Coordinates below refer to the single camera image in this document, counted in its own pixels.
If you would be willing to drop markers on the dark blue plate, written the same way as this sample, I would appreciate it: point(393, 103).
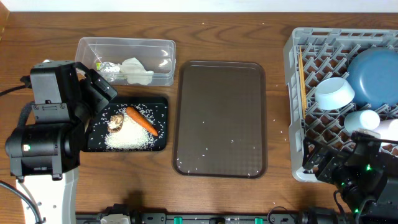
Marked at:
point(373, 77)

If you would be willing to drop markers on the spilled rice pile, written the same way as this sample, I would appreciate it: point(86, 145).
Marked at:
point(130, 137)

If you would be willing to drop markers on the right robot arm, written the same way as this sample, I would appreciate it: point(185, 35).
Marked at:
point(376, 204)

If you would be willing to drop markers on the white tissue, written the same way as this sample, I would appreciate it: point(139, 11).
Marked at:
point(135, 72)

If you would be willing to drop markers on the light blue bowl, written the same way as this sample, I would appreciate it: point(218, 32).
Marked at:
point(333, 93)

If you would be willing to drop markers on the grey dishwasher rack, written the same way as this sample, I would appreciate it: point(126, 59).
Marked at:
point(311, 55)

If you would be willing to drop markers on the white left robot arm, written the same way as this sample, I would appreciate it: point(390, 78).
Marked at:
point(44, 149)

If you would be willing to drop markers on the pink cup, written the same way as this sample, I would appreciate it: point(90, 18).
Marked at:
point(388, 129)

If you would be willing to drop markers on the brown mushroom piece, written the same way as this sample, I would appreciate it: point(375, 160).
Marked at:
point(115, 123)

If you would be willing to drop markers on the black waste tray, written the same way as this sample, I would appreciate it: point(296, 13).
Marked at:
point(158, 124)

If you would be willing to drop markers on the light blue cup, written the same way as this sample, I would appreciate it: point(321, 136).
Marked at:
point(365, 119)

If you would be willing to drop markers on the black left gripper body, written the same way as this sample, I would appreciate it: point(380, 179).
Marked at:
point(94, 96)

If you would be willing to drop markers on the clear plastic bin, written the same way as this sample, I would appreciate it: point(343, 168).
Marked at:
point(157, 55)

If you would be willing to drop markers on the brown serving tray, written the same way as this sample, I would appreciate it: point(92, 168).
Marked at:
point(220, 124)

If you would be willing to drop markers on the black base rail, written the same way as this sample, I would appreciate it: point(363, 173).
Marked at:
point(278, 215)

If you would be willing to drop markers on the yellow green snack wrapper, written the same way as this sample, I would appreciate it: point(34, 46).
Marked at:
point(108, 70)

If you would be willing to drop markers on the orange carrot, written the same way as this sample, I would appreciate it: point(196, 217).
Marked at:
point(139, 119)

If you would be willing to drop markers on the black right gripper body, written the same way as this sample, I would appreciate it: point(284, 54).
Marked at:
point(333, 169)

